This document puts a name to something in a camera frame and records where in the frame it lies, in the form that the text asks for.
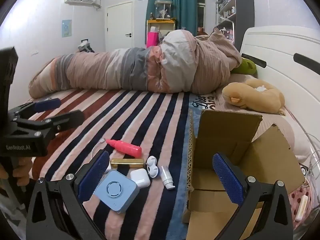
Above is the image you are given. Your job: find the green plush toy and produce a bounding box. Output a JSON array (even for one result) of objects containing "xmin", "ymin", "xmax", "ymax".
[{"xmin": 230, "ymin": 58, "xmax": 258, "ymax": 75}]

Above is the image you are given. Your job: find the blue wall poster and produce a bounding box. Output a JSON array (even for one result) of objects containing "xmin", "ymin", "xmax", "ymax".
[{"xmin": 61, "ymin": 19, "xmax": 72, "ymax": 38}]

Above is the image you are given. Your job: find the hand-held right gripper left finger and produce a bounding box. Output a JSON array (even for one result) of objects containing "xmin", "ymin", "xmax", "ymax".
[{"xmin": 26, "ymin": 149, "xmax": 110, "ymax": 240}]

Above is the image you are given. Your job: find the yellow shelf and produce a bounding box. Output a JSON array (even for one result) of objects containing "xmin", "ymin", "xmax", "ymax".
[{"xmin": 146, "ymin": 19, "xmax": 177, "ymax": 48}]

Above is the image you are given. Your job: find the flat white packet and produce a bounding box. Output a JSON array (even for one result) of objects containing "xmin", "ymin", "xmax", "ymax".
[{"xmin": 295, "ymin": 195, "xmax": 308, "ymax": 222}]

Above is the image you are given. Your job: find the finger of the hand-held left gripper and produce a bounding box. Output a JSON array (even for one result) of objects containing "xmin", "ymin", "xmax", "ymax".
[
  {"xmin": 16, "ymin": 110, "xmax": 84, "ymax": 140},
  {"xmin": 9, "ymin": 98, "xmax": 62, "ymax": 117}
]

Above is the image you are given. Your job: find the pink bag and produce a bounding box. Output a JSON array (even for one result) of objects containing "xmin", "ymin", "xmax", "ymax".
[{"xmin": 146, "ymin": 29, "xmax": 160, "ymax": 48}]

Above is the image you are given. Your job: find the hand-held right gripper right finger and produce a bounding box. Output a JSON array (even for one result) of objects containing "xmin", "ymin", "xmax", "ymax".
[{"xmin": 212, "ymin": 152, "xmax": 293, "ymax": 240}]

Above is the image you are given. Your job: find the person's left hand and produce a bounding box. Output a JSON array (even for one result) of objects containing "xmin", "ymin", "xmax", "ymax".
[{"xmin": 11, "ymin": 157, "xmax": 34, "ymax": 187}]

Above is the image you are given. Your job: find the pink polka dot cloth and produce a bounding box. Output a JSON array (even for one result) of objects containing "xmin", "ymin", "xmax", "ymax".
[{"xmin": 287, "ymin": 180, "xmax": 313, "ymax": 220}]

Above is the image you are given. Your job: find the white door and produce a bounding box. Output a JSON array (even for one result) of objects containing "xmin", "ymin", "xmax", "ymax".
[{"xmin": 106, "ymin": 2, "xmax": 133, "ymax": 52}]

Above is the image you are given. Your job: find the white contact lens case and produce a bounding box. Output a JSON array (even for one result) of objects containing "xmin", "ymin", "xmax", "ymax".
[{"xmin": 146, "ymin": 156, "xmax": 160, "ymax": 179}]

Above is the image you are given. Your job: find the pink bottle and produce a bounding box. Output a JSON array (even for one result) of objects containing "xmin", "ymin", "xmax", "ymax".
[{"xmin": 106, "ymin": 139, "xmax": 142, "ymax": 158}]

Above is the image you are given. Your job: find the dark bookshelf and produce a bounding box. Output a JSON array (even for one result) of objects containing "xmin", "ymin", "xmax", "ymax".
[{"xmin": 216, "ymin": 0, "xmax": 255, "ymax": 43}]

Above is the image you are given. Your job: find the dark bag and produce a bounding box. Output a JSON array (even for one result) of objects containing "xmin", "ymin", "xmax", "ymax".
[{"xmin": 77, "ymin": 39, "xmax": 95, "ymax": 53}]

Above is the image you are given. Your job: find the white earbuds case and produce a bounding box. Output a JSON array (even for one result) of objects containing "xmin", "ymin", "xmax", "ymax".
[{"xmin": 130, "ymin": 168, "xmax": 151, "ymax": 188}]

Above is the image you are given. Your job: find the white headboard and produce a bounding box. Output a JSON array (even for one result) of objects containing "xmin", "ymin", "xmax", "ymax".
[{"xmin": 240, "ymin": 26, "xmax": 320, "ymax": 160}]

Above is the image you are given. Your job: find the glass display case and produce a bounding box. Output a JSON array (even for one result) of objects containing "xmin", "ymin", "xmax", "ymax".
[{"xmin": 154, "ymin": 0, "xmax": 173, "ymax": 20}]

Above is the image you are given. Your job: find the pink striped pillow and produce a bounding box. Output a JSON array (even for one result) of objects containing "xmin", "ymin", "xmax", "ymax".
[{"xmin": 215, "ymin": 90, "xmax": 313, "ymax": 160}]

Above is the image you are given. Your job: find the teal curtain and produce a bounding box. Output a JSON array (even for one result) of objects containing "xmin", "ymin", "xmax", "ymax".
[{"xmin": 146, "ymin": 0, "xmax": 198, "ymax": 35}]

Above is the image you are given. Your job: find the tan plush toy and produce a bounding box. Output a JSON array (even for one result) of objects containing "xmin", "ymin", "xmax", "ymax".
[{"xmin": 222, "ymin": 78, "xmax": 287, "ymax": 116}]

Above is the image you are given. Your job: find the blue square speaker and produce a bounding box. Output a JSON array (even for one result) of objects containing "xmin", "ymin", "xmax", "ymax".
[{"xmin": 94, "ymin": 169, "xmax": 140, "ymax": 214}]

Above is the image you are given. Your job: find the small white spray bottle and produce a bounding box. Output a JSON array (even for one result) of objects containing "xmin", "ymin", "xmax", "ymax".
[{"xmin": 160, "ymin": 165, "xmax": 175, "ymax": 190}]

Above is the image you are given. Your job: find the cardboard box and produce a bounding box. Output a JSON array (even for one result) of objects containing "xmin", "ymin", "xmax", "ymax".
[{"xmin": 182, "ymin": 109, "xmax": 307, "ymax": 240}]

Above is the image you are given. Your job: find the gold rectangular bar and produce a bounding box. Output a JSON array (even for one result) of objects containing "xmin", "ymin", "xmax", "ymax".
[{"xmin": 110, "ymin": 158, "xmax": 144, "ymax": 168}]

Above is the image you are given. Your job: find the rolled pink grey duvet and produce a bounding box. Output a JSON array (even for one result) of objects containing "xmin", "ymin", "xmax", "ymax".
[{"xmin": 28, "ymin": 29, "xmax": 242, "ymax": 99}]

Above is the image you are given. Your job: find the person's left forearm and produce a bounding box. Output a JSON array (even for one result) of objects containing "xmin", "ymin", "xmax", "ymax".
[{"xmin": 0, "ymin": 180, "xmax": 32, "ymax": 230}]

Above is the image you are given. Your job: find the window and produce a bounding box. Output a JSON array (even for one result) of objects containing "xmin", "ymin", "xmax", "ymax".
[{"xmin": 196, "ymin": 0, "xmax": 206, "ymax": 30}]

